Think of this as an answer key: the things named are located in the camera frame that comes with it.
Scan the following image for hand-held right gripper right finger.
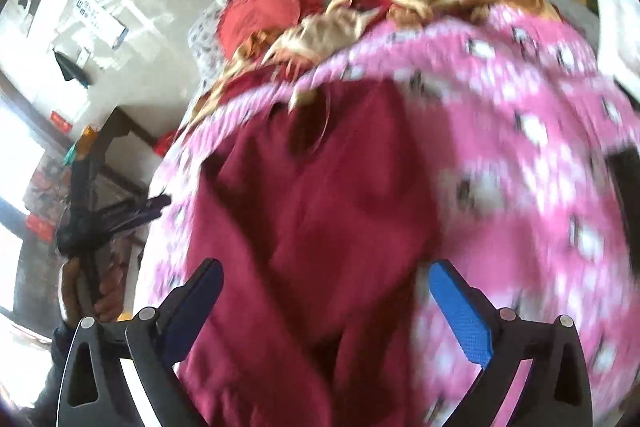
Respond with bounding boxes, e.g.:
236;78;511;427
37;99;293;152
429;259;596;427

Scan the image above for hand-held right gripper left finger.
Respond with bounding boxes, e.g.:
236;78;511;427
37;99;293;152
56;258;224;427

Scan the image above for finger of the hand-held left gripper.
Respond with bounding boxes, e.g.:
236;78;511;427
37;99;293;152
102;193;172;220
105;213;153;235

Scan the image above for maroon pants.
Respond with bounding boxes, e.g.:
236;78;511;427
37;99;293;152
177;77;443;427

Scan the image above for person's left hand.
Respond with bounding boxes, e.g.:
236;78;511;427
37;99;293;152
61;252;126;324

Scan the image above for red box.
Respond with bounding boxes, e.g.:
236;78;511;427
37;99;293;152
25;214;53;240

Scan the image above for colourful printed box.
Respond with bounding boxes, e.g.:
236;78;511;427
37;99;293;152
30;152;71;212

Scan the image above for red gift bag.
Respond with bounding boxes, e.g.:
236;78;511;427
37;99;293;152
152;132;178;158

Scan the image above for dark wooden desk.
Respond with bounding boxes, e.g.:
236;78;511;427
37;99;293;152
70;107;171;233

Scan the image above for pink penguin blanket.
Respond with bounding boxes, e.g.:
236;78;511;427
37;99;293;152
135;2;640;427

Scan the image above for dark hanging cloth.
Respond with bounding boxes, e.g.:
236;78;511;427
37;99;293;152
54;49;91;88

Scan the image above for small floral pillow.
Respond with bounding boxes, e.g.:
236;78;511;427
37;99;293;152
187;0;236;72

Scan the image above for black smartphone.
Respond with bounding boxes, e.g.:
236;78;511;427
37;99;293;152
606;147;640;218

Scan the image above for red heart pillow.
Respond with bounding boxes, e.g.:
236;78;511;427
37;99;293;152
217;0;326;58

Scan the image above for gold red satin quilt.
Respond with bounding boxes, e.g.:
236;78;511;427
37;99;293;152
192;0;561;118

